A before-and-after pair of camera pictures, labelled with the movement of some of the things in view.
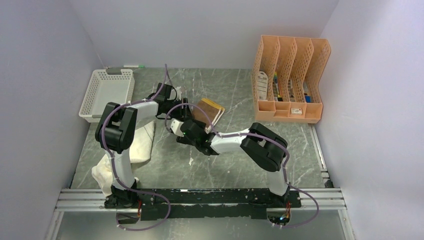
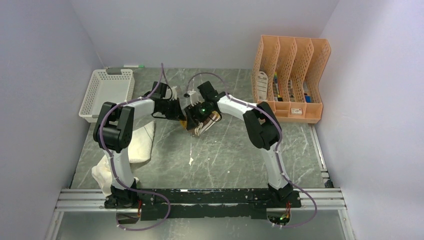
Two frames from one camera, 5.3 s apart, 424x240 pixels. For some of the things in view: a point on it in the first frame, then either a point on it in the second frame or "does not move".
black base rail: [162, 204] does not move
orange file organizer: [285, 79] does not move
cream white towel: [140, 153] does not move
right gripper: [183, 139] to [191, 111]
